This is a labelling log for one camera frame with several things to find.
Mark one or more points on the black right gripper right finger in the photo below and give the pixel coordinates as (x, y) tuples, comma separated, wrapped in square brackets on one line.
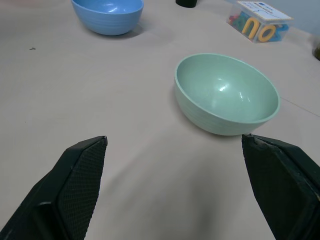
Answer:
[(280, 190)]

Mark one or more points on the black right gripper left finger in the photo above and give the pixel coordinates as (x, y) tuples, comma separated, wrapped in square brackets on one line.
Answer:
[(75, 190)]

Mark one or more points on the green plastic bowl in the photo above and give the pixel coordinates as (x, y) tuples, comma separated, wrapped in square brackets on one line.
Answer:
[(225, 97)]

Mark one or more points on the dark olive object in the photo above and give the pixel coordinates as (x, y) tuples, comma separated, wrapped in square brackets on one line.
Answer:
[(317, 51)]

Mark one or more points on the clear box of coloured letters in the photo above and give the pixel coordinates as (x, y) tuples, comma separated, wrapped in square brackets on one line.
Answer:
[(260, 22)]

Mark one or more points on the blue plastic bowl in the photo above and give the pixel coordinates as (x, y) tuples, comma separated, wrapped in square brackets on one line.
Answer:
[(110, 15)]

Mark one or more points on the black round object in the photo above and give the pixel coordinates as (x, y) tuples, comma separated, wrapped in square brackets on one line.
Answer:
[(186, 2)]

